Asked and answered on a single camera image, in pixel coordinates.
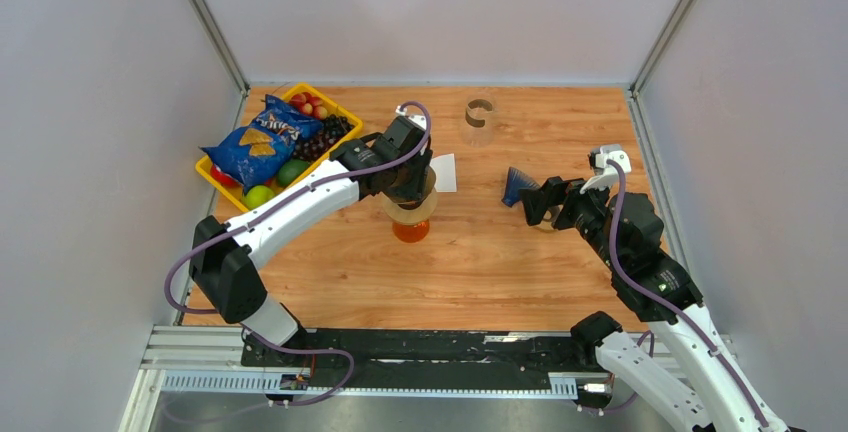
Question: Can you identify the white paper coffee filter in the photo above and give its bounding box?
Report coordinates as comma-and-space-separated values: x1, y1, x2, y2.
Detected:
430, 153, 458, 193

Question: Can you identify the green lime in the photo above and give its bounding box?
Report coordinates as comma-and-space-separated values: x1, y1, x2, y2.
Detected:
275, 159, 310, 188

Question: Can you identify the yellow plastic tray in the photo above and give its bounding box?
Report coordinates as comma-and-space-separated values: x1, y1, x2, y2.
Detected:
195, 83, 364, 212

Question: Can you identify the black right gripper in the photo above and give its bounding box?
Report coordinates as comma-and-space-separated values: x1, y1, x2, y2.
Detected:
516, 172, 622, 271

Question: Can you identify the red fruit under bag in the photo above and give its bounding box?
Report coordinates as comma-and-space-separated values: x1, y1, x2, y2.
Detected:
209, 165, 241, 188

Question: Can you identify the brown paper coffee filter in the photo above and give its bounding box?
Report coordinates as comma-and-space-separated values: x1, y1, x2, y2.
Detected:
424, 166, 437, 198

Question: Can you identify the red apples bunch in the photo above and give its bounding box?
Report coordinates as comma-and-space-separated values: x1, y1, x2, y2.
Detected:
288, 92, 329, 120

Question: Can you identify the clear glass carafe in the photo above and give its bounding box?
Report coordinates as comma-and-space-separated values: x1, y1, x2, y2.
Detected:
459, 92, 497, 147

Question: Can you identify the aluminium frame rail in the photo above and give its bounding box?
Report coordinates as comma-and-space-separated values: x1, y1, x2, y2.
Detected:
120, 327, 758, 431

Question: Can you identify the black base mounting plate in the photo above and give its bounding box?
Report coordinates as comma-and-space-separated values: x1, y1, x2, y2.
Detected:
241, 311, 622, 391

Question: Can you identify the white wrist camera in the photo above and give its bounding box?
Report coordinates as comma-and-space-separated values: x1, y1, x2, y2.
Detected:
395, 106, 428, 130
580, 144, 632, 194

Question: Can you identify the dark grapes bunch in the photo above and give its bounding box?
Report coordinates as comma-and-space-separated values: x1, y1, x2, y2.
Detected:
292, 115, 353, 162

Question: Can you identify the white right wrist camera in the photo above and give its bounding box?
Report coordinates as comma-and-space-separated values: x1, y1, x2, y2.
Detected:
580, 144, 632, 194

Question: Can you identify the blue chips bag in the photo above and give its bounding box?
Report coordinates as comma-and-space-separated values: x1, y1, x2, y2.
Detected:
200, 94, 323, 190

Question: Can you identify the green apple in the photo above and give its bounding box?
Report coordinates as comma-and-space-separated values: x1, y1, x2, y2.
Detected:
242, 185, 275, 210

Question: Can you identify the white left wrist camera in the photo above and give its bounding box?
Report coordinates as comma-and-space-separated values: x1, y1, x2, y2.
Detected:
395, 106, 428, 130

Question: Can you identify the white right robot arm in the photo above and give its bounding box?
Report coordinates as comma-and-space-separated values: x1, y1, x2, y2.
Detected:
503, 177, 791, 431

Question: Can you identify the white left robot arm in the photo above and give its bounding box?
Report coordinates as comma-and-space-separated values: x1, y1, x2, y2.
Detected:
188, 108, 432, 366

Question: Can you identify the orange glass carafe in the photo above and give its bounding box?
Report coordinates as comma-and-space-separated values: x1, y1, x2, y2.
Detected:
392, 220, 430, 243

